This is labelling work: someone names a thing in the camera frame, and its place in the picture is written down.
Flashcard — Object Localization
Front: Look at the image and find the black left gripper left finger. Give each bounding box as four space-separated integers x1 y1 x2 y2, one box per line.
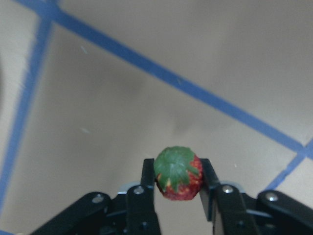
32 159 161 235

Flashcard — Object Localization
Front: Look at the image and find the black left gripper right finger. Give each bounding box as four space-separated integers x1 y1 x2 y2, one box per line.
200 159 313 235

